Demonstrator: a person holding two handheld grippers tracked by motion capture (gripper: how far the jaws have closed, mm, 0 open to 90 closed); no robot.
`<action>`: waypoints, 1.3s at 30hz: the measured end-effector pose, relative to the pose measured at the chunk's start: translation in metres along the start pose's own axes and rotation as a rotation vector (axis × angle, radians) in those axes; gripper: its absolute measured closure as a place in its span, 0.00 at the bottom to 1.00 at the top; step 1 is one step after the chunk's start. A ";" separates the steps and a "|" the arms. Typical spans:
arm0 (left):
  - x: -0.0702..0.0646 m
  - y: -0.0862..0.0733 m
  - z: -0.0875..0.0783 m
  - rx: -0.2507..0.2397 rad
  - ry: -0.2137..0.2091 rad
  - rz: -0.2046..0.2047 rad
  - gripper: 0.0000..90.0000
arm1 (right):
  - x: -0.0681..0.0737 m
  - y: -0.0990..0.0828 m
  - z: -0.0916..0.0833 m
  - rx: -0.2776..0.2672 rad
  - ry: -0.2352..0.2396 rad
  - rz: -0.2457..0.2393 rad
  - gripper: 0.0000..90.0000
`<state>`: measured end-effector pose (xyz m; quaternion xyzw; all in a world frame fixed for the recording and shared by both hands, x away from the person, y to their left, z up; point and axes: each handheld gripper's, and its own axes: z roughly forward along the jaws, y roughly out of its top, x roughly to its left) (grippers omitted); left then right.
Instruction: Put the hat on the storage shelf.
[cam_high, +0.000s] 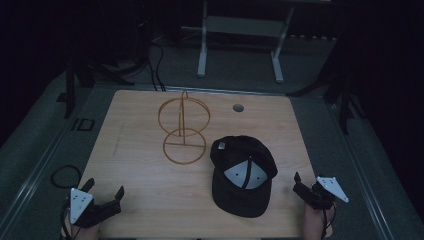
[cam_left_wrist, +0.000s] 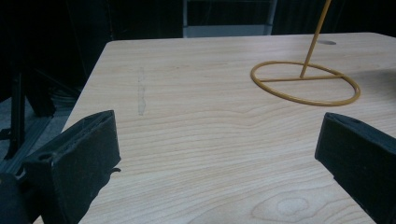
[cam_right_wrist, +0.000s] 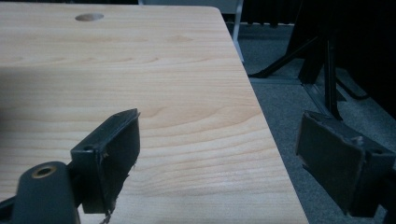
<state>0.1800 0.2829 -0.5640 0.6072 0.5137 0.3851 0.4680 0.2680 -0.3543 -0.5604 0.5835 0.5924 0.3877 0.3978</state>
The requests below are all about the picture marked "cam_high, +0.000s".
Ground black floor cables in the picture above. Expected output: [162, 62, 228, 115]
[145, 39, 168, 93]

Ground black tripod stand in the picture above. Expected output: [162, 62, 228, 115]
[285, 63, 368, 136]
[55, 49, 149, 120]

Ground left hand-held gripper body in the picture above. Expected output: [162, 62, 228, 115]
[65, 187, 122, 230]

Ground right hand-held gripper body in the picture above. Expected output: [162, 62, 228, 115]
[292, 176, 350, 211]

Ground black baseball cap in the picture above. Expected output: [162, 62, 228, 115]
[209, 135, 279, 219]

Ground black looped floor cable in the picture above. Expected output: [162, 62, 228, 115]
[50, 164, 83, 190]

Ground black rectangular floor bracket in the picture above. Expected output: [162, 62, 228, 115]
[70, 117, 96, 133]

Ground white metal desk frame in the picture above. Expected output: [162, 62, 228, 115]
[180, 0, 334, 84]

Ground person's left hand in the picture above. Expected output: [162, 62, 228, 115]
[70, 222, 102, 240]

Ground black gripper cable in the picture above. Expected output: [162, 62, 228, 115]
[319, 201, 337, 240]
[59, 196, 75, 240]

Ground person's right hand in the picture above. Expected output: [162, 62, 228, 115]
[303, 201, 335, 240]

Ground gold wire hat stand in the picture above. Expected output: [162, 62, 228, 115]
[157, 89, 212, 166]

